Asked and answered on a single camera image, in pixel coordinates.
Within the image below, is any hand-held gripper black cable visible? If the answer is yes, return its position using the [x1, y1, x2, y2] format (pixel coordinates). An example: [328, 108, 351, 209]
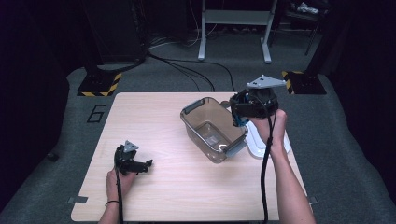
[115, 169, 125, 224]
[260, 92, 278, 224]

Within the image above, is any clear plastic storage box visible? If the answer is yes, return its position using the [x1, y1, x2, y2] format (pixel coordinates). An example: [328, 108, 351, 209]
[179, 96, 249, 164]

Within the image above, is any white metal table frame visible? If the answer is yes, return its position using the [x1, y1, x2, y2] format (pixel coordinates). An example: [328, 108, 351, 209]
[197, 0, 279, 65]

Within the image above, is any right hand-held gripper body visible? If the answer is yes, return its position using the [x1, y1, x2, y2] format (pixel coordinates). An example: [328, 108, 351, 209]
[246, 74, 287, 119]

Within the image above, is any black cabinet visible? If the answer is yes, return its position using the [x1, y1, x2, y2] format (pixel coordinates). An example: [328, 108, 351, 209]
[81, 0, 148, 67]

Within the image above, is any white box lid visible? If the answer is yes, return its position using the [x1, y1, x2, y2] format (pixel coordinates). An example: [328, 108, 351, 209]
[245, 120, 291, 160]

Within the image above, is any dark chair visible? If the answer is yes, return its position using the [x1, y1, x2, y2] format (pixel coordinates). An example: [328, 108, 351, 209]
[273, 0, 332, 58]

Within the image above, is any left hand-held gripper black cable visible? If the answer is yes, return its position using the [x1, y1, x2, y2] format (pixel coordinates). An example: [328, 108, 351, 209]
[115, 169, 125, 224]

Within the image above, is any black floor cable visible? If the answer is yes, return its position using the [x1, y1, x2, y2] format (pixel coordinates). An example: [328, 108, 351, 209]
[162, 57, 236, 93]
[148, 51, 217, 93]

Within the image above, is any yellow-black striped stand base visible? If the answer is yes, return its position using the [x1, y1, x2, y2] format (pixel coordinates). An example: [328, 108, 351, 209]
[77, 71, 123, 98]
[281, 70, 328, 95]

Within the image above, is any person's left hand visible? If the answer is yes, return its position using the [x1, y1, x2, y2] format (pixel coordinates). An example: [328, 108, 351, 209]
[105, 167, 138, 203]

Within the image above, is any person's right hand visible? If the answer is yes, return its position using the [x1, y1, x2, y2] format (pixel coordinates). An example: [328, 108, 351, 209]
[247, 108, 288, 154]

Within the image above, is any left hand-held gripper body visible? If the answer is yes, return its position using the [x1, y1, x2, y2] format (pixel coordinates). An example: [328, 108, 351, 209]
[113, 140, 140, 175]

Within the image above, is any right hand-held gripper black cable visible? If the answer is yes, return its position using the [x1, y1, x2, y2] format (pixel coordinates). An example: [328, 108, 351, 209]
[260, 92, 278, 224]

